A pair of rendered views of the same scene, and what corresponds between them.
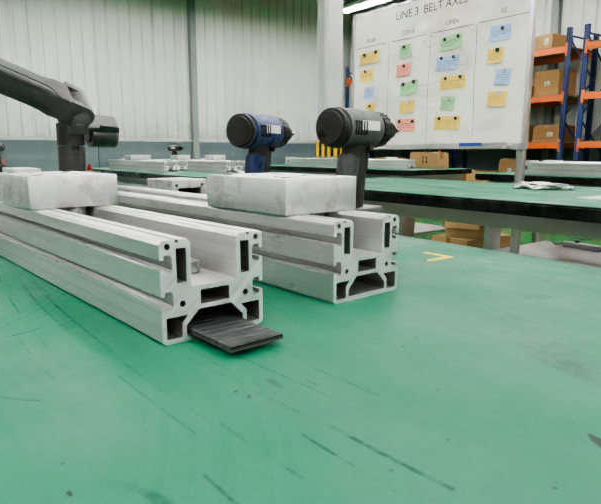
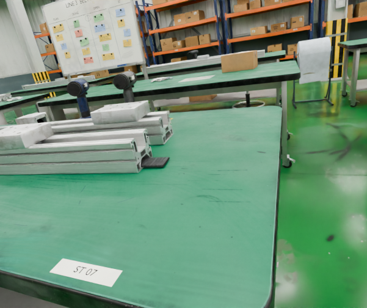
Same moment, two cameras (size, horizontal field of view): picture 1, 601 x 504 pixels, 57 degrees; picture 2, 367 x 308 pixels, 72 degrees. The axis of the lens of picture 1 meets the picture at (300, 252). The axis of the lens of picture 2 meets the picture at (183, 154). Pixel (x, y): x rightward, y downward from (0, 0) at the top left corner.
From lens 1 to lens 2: 34 cm
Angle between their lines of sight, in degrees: 31
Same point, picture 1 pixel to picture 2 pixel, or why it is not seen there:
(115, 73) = not seen: outside the picture
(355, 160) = (130, 92)
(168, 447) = (185, 189)
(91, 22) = not seen: outside the picture
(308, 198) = (140, 112)
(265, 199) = (125, 117)
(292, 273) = not seen: hidden behind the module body
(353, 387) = (203, 161)
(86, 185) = (41, 131)
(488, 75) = (120, 32)
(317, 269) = (154, 135)
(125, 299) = (111, 165)
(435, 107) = (100, 50)
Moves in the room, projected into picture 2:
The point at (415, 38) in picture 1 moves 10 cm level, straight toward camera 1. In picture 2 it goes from (80, 16) to (80, 15)
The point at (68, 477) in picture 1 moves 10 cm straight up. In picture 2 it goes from (175, 202) to (166, 154)
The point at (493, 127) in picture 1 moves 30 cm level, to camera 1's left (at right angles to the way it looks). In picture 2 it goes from (129, 55) to (109, 59)
